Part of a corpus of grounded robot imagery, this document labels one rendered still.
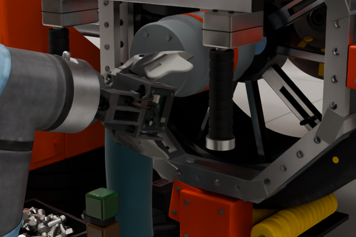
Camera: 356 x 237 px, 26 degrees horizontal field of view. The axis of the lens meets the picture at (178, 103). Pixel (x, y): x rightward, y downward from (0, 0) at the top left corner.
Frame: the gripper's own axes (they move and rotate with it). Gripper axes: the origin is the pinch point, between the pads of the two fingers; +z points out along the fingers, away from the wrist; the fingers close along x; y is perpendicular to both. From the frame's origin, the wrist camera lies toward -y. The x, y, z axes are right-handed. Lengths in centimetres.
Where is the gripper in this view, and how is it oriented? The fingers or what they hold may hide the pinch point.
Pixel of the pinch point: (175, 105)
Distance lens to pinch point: 109.5
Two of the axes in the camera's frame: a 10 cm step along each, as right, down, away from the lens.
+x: 2.5, -9.6, -1.1
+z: 6.6, 0.9, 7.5
